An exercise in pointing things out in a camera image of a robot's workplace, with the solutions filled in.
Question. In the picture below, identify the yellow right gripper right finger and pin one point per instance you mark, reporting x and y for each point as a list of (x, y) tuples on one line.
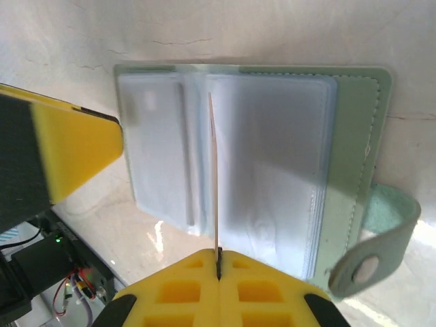
[(262, 293)]

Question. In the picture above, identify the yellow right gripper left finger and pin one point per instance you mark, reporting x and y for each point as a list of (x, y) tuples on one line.
[(177, 293)]

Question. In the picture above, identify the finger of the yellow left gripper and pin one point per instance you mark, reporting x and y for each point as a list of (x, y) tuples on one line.
[(68, 150)]

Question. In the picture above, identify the gold credit card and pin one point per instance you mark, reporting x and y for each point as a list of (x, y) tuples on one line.
[(214, 177)]

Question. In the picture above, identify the mint green card holder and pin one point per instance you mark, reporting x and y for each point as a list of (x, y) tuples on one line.
[(279, 143)]

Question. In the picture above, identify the small circuit board with LED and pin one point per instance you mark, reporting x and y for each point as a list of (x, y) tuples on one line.
[(85, 276)]

